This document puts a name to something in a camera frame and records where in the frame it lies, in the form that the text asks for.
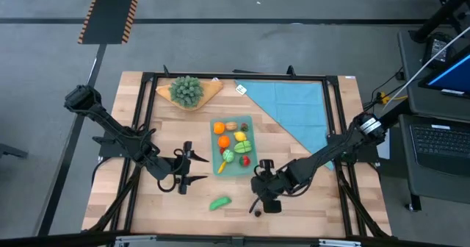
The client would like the white cable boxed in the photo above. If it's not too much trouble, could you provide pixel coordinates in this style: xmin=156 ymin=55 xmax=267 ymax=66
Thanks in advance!
xmin=381 ymin=26 xmax=470 ymax=112

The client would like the grey laptop computer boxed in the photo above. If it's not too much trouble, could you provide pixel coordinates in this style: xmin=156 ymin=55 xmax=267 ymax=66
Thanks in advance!
xmin=398 ymin=44 xmax=470 ymax=204

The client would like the green sliced fruit toy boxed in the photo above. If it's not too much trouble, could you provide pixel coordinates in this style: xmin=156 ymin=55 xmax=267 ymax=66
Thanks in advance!
xmin=234 ymin=140 xmax=253 ymax=154

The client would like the silver metal bracket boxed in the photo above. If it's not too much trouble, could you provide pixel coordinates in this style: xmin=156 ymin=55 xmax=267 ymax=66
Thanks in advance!
xmin=114 ymin=234 xmax=157 ymax=247
xmin=318 ymin=238 xmax=363 ymax=247

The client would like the green succulent potted plant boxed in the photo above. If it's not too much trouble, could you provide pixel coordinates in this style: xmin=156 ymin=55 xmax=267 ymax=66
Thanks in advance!
xmin=168 ymin=75 xmax=205 ymax=108

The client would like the black metal rig frame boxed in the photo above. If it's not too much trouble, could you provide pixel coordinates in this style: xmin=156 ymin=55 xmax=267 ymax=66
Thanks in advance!
xmin=81 ymin=65 xmax=393 ymax=247

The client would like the black metal stand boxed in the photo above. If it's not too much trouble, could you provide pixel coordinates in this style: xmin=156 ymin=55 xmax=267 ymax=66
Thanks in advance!
xmin=409 ymin=0 xmax=470 ymax=44

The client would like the black power cable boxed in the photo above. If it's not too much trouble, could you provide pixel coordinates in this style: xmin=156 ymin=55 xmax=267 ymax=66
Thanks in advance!
xmin=363 ymin=66 xmax=405 ymax=112

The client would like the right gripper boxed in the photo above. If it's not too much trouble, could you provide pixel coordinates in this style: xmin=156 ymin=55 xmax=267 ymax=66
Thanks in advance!
xmin=249 ymin=158 xmax=294 ymax=214

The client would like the yellow power cable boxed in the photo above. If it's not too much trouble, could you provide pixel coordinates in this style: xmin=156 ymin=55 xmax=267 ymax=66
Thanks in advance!
xmin=377 ymin=91 xmax=409 ymax=105

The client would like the dark grey equipment cart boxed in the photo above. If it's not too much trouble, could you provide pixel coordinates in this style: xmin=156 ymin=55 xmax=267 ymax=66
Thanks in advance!
xmin=397 ymin=28 xmax=470 ymax=213

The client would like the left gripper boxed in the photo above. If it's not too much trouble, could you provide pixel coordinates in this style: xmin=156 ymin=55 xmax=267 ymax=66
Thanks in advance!
xmin=146 ymin=140 xmax=210 ymax=196

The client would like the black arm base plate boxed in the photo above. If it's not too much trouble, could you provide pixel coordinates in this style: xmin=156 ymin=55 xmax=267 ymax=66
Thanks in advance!
xmin=98 ymin=129 xmax=152 ymax=159
xmin=326 ymin=135 xmax=380 ymax=163

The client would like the teal translucent plastic tupperware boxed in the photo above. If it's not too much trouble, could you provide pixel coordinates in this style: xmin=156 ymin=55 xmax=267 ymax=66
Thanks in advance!
xmin=209 ymin=115 xmax=259 ymax=177

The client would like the green pea pod toy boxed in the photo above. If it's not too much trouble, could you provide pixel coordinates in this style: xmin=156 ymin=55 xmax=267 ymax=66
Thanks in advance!
xmin=208 ymin=196 xmax=233 ymax=212

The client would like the dark furniture leg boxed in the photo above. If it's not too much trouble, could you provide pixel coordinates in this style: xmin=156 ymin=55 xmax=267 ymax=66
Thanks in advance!
xmin=0 ymin=142 xmax=29 ymax=160

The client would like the black power adapter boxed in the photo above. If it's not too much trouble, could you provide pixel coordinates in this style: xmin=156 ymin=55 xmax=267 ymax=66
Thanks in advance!
xmin=422 ymin=32 xmax=455 ymax=70

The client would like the black orange-striped floor mat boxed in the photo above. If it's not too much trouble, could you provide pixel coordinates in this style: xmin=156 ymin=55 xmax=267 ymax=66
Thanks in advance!
xmin=77 ymin=0 xmax=143 ymax=45

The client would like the blue cloth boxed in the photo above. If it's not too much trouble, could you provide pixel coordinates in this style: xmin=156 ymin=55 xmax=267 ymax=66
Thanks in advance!
xmin=234 ymin=79 xmax=336 ymax=171

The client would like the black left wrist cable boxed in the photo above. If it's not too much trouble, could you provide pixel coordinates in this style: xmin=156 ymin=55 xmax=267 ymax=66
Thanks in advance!
xmin=156 ymin=147 xmax=185 ymax=194

